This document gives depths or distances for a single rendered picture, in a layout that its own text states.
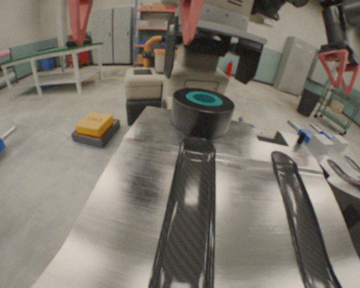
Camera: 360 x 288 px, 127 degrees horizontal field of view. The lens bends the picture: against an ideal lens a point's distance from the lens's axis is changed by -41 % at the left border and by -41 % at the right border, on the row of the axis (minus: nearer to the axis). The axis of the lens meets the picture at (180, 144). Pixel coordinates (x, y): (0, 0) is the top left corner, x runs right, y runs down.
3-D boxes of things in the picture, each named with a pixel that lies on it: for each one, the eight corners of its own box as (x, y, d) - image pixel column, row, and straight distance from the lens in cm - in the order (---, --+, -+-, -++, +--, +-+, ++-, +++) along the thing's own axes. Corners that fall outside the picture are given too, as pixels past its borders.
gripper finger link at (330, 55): (356, 91, 44) (352, 50, 47) (348, 85, 38) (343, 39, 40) (330, 91, 46) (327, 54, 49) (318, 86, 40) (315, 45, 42)
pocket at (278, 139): (243, 142, 27) (250, 123, 25) (270, 147, 29) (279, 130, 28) (248, 160, 24) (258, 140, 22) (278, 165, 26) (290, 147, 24)
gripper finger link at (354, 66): (361, 95, 51) (359, 59, 53) (355, 91, 44) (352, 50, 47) (338, 94, 53) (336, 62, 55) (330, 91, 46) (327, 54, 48)
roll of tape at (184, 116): (211, 107, 26) (215, 88, 25) (239, 135, 21) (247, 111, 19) (164, 110, 23) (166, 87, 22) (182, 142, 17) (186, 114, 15)
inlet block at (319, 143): (278, 129, 45) (286, 111, 43) (290, 130, 48) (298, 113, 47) (311, 163, 39) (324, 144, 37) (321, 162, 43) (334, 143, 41)
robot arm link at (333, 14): (326, 16, 56) (316, 7, 51) (349, 9, 54) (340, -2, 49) (331, 39, 53) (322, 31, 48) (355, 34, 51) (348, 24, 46)
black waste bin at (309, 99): (291, 107, 448) (300, 85, 438) (304, 111, 479) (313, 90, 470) (300, 116, 413) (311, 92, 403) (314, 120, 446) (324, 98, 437)
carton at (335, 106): (327, 106, 840) (331, 98, 836) (334, 109, 889) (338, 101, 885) (333, 110, 813) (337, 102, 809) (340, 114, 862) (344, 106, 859)
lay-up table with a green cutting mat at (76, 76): (37, 83, 557) (30, 50, 548) (105, 79, 410) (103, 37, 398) (8, 99, 492) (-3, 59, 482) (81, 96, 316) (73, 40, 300)
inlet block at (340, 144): (301, 130, 53) (309, 115, 52) (309, 131, 57) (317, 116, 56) (331, 159, 48) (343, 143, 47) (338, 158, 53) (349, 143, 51)
